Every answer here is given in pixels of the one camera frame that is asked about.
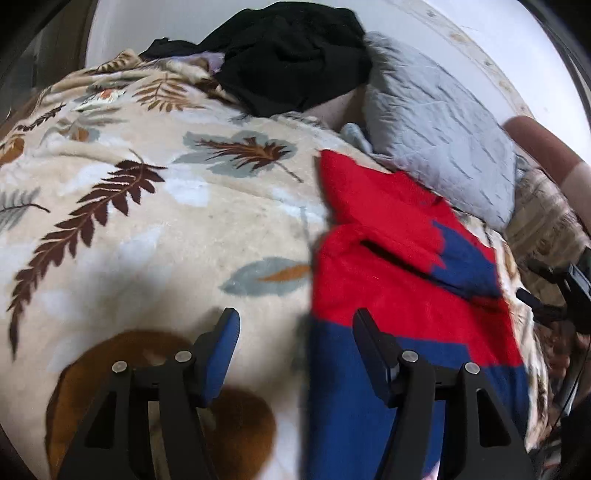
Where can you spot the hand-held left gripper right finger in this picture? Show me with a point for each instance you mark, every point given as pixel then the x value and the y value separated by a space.
pixel 371 350

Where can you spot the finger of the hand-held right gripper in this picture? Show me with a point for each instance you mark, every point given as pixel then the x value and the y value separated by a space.
pixel 540 268
pixel 531 297

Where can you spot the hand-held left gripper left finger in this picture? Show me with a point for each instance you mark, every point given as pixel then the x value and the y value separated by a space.
pixel 225 350

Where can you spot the red and blue knit sweater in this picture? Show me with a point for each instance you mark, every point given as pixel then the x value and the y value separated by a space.
pixel 397 277

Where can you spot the black clothes pile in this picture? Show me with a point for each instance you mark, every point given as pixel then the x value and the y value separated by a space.
pixel 286 55

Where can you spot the beige striped mattress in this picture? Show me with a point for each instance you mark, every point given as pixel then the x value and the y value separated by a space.
pixel 547 221

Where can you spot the beige leaf-print fleece blanket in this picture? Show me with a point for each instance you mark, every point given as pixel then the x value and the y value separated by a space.
pixel 152 221

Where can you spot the grey quilted pillow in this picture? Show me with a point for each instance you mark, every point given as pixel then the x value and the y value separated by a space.
pixel 438 134

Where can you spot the light blue cloth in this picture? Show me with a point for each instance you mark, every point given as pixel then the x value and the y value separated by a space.
pixel 358 136

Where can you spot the beige pillow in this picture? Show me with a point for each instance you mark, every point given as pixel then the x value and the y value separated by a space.
pixel 334 108

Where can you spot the purple cloth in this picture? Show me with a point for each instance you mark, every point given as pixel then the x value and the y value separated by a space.
pixel 213 62

